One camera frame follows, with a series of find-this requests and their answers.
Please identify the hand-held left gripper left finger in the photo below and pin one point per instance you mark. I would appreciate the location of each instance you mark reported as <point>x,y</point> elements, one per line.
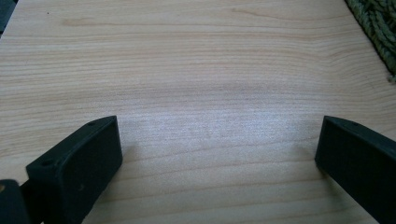
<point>77,168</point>

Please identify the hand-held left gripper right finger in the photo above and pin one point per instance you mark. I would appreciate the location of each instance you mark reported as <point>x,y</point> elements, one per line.
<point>358,161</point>

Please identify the green woven basket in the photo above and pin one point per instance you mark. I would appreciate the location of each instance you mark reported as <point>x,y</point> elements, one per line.
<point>378,28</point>

